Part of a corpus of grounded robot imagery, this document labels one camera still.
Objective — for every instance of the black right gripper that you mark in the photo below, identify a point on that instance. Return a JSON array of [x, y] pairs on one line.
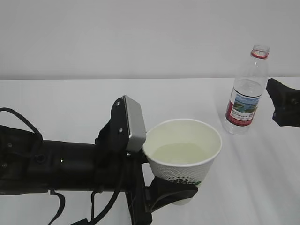
[[286, 101]]

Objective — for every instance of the clear plastic water bottle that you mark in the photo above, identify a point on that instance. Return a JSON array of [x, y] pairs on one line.
[[248, 87]]

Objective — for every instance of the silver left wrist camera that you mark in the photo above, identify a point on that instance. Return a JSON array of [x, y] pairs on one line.
[[131, 124]]

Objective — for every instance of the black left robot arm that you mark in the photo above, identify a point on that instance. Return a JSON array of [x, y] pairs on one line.
[[29, 164]]

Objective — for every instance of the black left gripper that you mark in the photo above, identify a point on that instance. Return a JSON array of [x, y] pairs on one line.
[[122, 159]]

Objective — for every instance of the white paper cup green logo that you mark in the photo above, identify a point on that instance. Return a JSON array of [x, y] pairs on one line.
[[182, 150]]

